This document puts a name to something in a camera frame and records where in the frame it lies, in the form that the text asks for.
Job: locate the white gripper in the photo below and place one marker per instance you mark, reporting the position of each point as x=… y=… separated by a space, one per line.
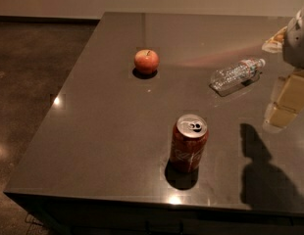
x=296 y=47

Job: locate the red coke can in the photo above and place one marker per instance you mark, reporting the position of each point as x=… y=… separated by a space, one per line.
x=190 y=135

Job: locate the clear plastic water bottle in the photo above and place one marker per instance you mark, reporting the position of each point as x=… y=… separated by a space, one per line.
x=244 y=70

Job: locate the red apple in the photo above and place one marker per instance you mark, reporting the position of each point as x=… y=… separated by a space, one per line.
x=146 y=61

